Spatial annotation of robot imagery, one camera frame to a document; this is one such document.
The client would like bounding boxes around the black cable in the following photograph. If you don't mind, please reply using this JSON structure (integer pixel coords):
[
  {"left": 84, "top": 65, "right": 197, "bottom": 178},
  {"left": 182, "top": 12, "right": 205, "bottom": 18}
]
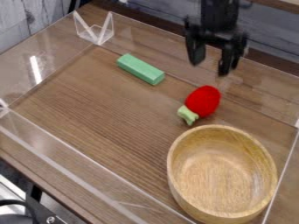
[{"left": 0, "top": 199, "right": 39, "bottom": 224}]

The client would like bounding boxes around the red plush strawberry toy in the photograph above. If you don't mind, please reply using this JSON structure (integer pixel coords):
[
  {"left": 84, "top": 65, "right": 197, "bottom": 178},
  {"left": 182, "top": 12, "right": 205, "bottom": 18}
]
[{"left": 178, "top": 86, "right": 221, "bottom": 126}]

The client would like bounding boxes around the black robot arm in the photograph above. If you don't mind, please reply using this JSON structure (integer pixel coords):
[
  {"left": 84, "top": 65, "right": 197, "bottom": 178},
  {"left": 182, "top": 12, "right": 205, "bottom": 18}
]
[{"left": 185, "top": 0, "right": 249, "bottom": 76}]

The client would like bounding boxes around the wooden bowl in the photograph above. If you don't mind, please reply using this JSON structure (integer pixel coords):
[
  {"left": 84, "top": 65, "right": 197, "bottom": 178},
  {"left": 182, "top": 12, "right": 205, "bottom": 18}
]
[{"left": 167, "top": 124, "right": 278, "bottom": 224}]

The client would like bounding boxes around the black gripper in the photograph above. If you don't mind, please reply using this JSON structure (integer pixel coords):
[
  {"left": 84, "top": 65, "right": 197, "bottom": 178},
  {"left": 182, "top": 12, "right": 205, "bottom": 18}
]
[{"left": 185, "top": 8, "right": 249, "bottom": 76}]

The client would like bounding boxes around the clear acrylic tray wall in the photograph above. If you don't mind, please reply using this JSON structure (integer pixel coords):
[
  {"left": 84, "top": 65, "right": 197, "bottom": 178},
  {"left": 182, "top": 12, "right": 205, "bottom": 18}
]
[{"left": 0, "top": 6, "right": 299, "bottom": 224}]

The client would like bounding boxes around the black metal table bracket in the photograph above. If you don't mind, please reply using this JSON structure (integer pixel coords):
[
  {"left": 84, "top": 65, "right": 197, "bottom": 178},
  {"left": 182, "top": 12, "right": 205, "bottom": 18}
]
[{"left": 26, "top": 184, "right": 68, "bottom": 224}]

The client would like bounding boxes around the green rectangular block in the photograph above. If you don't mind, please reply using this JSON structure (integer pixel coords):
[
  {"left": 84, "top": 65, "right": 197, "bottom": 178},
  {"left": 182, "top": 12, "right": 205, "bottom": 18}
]
[{"left": 117, "top": 53, "right": 165, "bottom": 86}]

